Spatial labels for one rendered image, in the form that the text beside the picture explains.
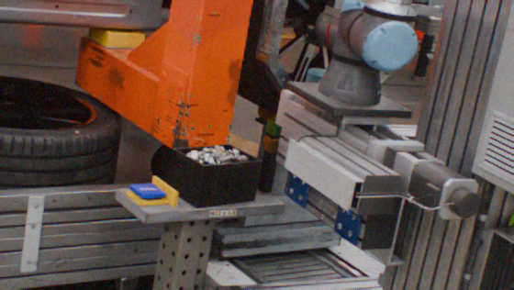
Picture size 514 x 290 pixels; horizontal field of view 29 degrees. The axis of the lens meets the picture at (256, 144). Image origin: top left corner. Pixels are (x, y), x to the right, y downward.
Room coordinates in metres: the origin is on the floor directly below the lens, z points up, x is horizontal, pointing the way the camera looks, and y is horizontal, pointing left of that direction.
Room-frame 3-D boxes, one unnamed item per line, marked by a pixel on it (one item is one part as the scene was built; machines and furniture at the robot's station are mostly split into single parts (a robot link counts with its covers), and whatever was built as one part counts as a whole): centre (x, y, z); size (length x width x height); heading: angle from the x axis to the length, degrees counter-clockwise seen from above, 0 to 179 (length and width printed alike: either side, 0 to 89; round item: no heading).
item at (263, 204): (2.52, 0.11, 0.44); 0.43 x 0.17 x 0.03; 127
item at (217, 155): (2.53, 0.10, 0.51); 0.20 x 0.14 x 0.13; 134
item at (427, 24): (3.11, -0.44, 0.93); 0.09 x 0.05 x 0.05; 37
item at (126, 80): (3.00, 0.39, 0.69); 0.52 x 0.17 x 0.35; 37
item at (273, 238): (3.27, -0.04, 0.13); 0.50 x 0.36 x 0.10; 127
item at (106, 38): (3.14, 0.50, 0.71); 0.14 x 0.14 x 0.05; 37
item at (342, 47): (2.37, -0.20, 0.98); 0.13 x 0.12 x 0.14; 17
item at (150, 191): (2.41, 0.25, 0.47); 0.07 x 0.07 x 0.02; 37
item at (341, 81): (2.37, -0.20, 0.87); 0.15 x 0.15 x 0.10
